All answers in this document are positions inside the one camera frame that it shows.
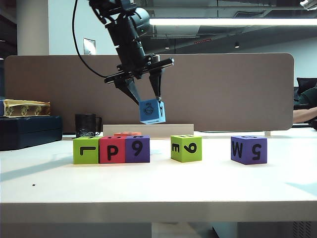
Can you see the green block with L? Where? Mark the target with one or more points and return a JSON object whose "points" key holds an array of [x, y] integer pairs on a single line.
{"points": [[86, 158]]}

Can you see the white divider foot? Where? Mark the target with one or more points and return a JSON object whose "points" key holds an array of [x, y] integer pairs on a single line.
{"points": [[267, 133]]}

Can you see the dark blue case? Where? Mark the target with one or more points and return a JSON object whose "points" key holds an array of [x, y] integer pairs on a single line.
{"points": [[29, 134]]}

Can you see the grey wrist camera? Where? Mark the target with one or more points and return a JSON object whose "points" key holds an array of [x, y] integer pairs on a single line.
{"points": [[156, 58], [308, 3]]}

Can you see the green block with N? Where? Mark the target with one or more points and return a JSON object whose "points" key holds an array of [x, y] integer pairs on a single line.
{"points": [[195, 157]]}

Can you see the ceiling light strip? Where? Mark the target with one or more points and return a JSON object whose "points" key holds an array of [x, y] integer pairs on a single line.
{"points": [[223, 22]]}

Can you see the red block with P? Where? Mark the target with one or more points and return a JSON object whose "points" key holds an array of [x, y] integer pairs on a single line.
{"points": [[119, 158]]}

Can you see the purple block with G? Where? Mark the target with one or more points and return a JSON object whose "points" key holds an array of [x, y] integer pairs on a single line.
{"points": [[247, 160]]}

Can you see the red LED sign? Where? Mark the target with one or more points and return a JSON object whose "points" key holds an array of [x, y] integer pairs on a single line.
{"points": [[203, 41]]}

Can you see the brown desk divider panel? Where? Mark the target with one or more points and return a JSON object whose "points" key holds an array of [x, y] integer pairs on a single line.
{"points": [[223, 94]]}

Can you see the orange foam block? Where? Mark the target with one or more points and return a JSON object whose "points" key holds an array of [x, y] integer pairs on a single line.
{"points": [[123, 134]]}

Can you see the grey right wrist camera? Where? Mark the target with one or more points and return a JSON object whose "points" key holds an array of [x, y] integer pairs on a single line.
{"points": [[308, 3]]}

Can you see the black round object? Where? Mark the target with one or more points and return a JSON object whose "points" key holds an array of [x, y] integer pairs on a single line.
{"points": [[314, 125]]}

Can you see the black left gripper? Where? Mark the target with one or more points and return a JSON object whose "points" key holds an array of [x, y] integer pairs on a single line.
{"points": [[131, 62]]}

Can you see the purple block with 9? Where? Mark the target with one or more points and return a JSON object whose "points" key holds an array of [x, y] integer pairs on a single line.
{"points": [[143, 157]]}

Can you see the black office chair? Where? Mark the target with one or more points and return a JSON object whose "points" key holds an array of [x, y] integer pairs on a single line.
{"points": [[305, 83]]}

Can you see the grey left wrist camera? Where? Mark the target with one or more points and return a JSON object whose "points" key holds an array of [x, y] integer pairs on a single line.
{"points": [[156, 58]]}

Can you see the blue block with fish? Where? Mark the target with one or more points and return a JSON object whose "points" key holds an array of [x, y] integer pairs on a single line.
{"points": [[148, 117]]}

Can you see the person in dark green shirt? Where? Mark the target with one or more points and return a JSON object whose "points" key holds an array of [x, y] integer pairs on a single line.
{"points": [[308, 99]]}

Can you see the person bare forearm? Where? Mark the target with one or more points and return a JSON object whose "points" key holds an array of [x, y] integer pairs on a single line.
{"points": [[304, 115]]}

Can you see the yellow patterned box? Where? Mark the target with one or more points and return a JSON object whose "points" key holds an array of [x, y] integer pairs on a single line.
{"points": [[27, 109]]}

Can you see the metal wall plate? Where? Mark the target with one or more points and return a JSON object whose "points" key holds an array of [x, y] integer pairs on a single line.
{"points": [[89, 46]]}

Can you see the black mug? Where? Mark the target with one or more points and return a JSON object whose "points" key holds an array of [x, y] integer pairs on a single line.
{"points": [[85, 125]]}

